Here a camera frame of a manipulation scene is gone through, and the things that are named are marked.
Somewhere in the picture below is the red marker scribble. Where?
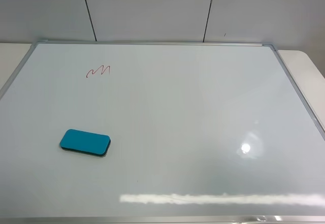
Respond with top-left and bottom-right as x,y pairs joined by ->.
86,65 -> 111,78

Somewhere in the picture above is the teal whiteboard eraser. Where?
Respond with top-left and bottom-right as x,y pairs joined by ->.
59,129 -> 111,157

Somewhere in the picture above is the white aluminium-framed whiteboard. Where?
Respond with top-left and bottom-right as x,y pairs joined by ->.
1,41 -> 324,223

